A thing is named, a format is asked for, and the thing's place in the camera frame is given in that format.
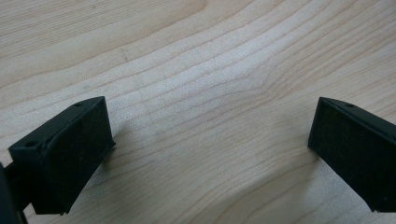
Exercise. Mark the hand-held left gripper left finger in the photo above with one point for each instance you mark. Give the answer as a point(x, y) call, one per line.
point(68, 155)

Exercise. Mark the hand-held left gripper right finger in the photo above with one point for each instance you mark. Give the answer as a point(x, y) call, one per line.
point(355, 155)

